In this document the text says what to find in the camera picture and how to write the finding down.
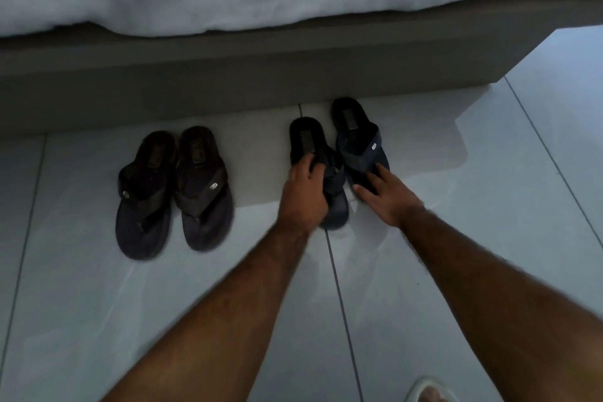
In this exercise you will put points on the person's left hand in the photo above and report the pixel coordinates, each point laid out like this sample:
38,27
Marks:
301,199

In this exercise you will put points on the person's right hand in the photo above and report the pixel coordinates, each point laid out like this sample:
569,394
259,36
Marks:
393,204

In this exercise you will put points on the person's left fingers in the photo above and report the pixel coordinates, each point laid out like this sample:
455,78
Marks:
307,166

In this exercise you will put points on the person's right thumb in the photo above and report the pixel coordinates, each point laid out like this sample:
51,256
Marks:
365,193

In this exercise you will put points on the dark blue flip-flop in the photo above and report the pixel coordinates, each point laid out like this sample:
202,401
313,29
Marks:
306,138
355,133

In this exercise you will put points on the person's right forearm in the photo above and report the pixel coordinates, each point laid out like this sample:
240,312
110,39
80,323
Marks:
509,317

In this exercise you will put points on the person's left forearm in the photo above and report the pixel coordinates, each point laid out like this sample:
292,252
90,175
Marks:
221,321

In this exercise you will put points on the brown flip-flop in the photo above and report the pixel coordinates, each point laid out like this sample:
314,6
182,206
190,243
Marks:
139,222
207,222

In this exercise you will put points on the white slipper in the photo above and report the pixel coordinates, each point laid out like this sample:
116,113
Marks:
417,387

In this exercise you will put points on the person's foot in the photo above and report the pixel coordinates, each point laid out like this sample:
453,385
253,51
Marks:
436,396

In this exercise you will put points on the grey bed frame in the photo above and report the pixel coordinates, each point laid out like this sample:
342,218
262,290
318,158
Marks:
245,72

